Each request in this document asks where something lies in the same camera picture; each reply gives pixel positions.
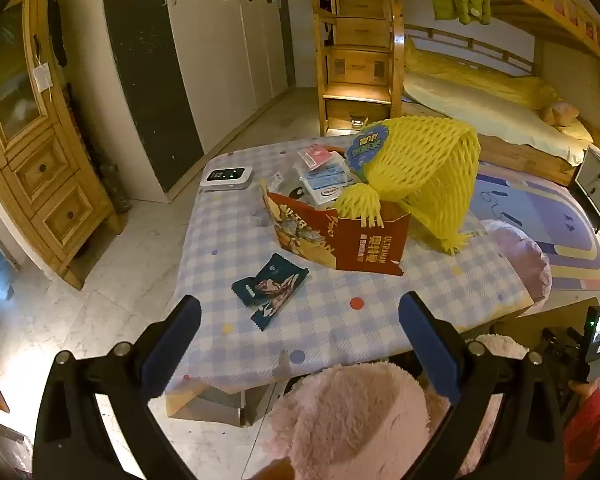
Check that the red cardboard box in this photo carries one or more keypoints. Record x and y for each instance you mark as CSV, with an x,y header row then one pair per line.
x,y
365,245

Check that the wooden cabinet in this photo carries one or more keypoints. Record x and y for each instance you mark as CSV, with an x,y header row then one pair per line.
x,y
35,160

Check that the large yellow foam net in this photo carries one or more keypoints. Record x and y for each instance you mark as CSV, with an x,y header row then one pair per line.
x,y
430,170

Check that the dark hanging clothes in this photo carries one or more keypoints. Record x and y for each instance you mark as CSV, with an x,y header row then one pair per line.
x,y
56,35

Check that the white electronic device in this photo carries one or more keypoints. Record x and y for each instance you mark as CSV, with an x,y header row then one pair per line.
x,y
226,178

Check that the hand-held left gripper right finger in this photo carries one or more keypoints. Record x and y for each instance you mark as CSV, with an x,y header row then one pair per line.
x,y
430,345

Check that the pink packet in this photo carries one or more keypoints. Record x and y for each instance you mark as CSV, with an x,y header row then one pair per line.
x,y
314,156

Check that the yellow bedding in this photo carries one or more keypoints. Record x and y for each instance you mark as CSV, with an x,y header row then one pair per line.
x,y
480,100

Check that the wooden stair drawers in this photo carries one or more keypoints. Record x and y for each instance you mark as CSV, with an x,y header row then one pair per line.
x,y
360,75

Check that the teal snack wrapper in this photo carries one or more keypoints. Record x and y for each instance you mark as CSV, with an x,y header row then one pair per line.
x,y
280,290
245,291

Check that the blue white tissue pack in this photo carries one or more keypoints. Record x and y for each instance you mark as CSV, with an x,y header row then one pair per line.
x,y
325,182

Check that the pastel rug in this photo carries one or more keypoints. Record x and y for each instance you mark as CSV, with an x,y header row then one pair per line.
x,y
545,220

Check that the low wooden table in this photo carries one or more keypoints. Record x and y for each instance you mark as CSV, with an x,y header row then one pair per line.
x,y
205,405

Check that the small yellow foam net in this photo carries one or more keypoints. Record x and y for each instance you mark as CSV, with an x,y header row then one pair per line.
x,y
357,202

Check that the person's right forearm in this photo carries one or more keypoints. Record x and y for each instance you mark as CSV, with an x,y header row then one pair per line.
x,y
587,430

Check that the checked tablecloth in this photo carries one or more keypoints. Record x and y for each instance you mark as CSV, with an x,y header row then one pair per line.
x,y
330,305

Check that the white wardrobe with black panel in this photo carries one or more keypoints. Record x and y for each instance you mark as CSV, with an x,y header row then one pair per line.
x,y
205,60

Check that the plush toy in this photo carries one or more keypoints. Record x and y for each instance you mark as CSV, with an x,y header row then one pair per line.
x,y
559,112

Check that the wooden bunk bed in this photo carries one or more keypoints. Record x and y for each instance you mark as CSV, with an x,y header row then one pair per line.
x,y
530,150

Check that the white paper tag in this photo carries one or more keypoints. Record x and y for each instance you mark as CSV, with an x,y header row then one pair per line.
x,y
43,77

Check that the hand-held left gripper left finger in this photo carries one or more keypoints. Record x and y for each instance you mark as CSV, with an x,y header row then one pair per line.
x,y
172,340

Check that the white nightstand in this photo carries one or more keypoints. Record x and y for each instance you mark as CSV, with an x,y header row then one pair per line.
x,y
597,185

